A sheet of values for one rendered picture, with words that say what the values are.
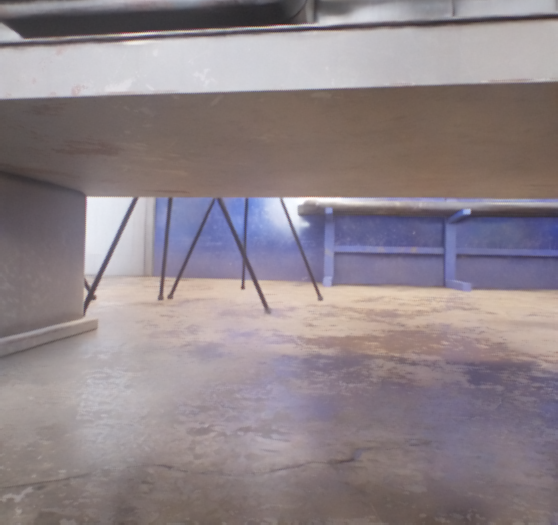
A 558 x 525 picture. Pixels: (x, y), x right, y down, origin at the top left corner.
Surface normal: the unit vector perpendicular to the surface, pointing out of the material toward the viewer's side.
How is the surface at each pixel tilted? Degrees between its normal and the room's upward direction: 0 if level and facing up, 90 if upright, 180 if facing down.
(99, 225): 90
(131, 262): 90
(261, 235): 90
